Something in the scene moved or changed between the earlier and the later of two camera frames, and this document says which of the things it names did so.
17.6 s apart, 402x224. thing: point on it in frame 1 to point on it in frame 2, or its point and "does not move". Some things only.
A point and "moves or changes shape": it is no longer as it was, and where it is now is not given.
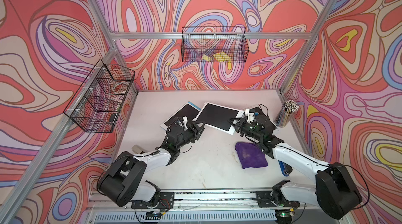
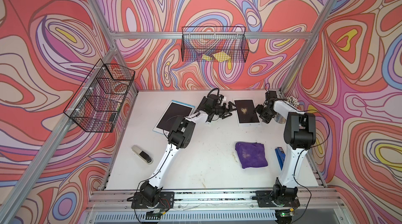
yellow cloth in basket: x=221 y=56 does not move
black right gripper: x=240 y=122 to x=266 y=119
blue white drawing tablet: x=189 y=110 moves or changes shape
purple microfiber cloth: x=250 y=155 does not move
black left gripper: x=194 y=133 to x=223 y=109
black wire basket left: x=99 y=97 does not move
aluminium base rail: x=201 y=206 does not move
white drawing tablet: x=269 y=122 to x=246 y=118
